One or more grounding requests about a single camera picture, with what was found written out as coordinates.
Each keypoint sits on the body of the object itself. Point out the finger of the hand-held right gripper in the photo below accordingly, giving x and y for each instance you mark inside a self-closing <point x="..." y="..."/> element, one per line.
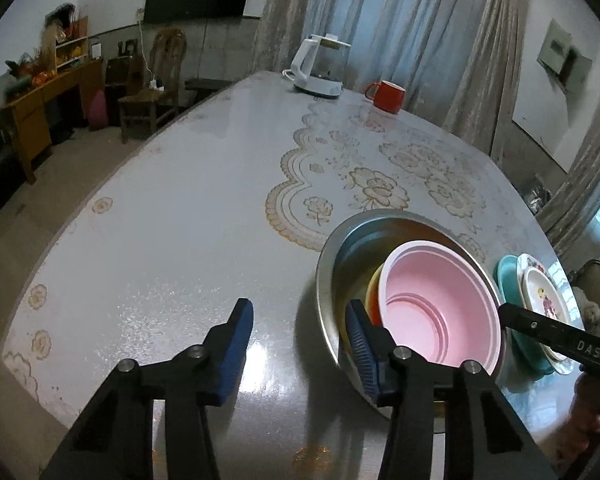
<point x="555" y="332"/>

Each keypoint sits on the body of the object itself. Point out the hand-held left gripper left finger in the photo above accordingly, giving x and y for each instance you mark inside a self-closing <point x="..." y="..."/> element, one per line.
<point x="235" y="355"/>

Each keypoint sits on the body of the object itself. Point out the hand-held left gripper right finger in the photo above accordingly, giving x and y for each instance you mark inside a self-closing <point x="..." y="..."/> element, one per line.
<point x="360" y="355"/>

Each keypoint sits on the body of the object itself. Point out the small white floral plate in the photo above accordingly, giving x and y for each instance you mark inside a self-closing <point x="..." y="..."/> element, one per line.
<point x="542" y="295"/>

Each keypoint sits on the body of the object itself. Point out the yellow plastic bowl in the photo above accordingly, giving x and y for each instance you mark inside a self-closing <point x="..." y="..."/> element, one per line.
<point x="374" y="295"/>

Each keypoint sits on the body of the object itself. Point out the teal plastic plate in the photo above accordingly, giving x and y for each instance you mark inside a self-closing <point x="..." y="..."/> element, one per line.
<point x="507" y="280"/>

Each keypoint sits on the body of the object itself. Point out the large white patterned plate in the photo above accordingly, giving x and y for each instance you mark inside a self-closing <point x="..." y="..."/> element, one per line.
<point x="532" y="261"/>

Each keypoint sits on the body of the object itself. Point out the red plastic bowl pink inside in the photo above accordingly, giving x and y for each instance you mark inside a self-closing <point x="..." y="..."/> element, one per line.
<point x="430" y="290"/>

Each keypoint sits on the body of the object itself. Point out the stainless steel bowl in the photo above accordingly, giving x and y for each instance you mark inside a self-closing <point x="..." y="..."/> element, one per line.
<point x="350" y="245"/>

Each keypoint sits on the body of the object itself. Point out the person's right hand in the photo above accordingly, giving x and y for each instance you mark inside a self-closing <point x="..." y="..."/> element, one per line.
<point x="597" y="410"/>

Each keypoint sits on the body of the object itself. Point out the cushioned wooden chair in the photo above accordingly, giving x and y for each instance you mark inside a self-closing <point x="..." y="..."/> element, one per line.
<point x="592" y="275"/>

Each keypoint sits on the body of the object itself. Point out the beige narrow curtain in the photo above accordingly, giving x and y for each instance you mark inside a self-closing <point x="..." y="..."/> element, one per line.
<point x="585" y="185"/>

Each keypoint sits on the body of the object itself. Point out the red mug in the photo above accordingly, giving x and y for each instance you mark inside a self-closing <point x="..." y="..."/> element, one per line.
<point x="390" y="97"/>

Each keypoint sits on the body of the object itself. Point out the pink bag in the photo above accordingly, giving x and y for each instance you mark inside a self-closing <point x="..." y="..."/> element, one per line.
<point x="98" y="112"/>

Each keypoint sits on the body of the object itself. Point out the white power strip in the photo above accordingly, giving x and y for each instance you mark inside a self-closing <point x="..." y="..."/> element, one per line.
<point x="156" y="86"/>

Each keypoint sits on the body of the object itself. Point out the white electric kettle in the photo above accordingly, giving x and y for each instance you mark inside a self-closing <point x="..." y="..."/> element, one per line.
<point x="305" y="67"/>

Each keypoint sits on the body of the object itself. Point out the wooden desk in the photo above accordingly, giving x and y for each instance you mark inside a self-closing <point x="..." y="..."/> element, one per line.
<point x="30" y="120"/>

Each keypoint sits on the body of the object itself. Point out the carved wooden chair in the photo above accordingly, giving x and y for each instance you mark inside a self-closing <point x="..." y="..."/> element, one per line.
<point x="167" y="50"/>

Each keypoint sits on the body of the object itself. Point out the beige wide curtain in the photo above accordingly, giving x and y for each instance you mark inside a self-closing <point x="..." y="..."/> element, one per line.
<point x="405" y="20"/>

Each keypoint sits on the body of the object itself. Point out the small wooden shelf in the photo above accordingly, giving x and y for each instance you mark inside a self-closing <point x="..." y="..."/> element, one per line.
<point x="72" y="50"/>

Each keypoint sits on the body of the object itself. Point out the dried flower bouquet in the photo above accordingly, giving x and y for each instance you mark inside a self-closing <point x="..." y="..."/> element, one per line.
<point x="60" y="20"/>

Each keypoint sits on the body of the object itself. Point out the grey wall panel box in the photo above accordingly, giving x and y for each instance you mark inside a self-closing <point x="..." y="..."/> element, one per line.
<point x="552" y="50"/>

